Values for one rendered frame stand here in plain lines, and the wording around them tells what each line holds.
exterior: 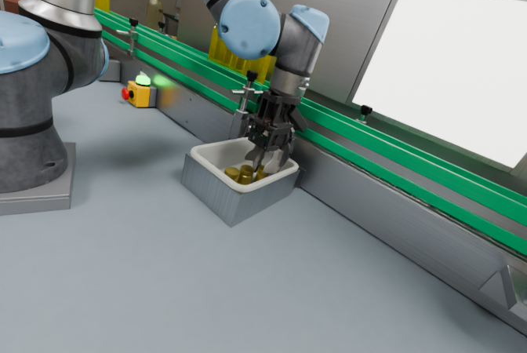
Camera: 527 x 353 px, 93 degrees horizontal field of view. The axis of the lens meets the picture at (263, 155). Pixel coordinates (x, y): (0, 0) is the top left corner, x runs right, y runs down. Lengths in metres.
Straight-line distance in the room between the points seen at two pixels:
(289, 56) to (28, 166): 0.46
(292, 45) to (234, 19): 0.18
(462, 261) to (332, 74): 0.56
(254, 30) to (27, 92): 0.33
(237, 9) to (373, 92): 0.55
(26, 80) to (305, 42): 0.42
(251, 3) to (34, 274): 0.43
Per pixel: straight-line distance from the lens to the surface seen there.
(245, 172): 0.58
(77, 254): 0.47
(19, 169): 0.53
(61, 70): 0.53
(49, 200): 0.53
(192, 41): 1.34
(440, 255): 0.67
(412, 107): 0.78
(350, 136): 0.65
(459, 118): 0.78
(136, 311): 0.41
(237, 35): 0.34
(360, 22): 0.84
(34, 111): 0.50
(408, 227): 0.65
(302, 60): 0.49
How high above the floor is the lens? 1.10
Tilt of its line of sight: 25 degrees down
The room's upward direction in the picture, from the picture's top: 18 degrees clockwise
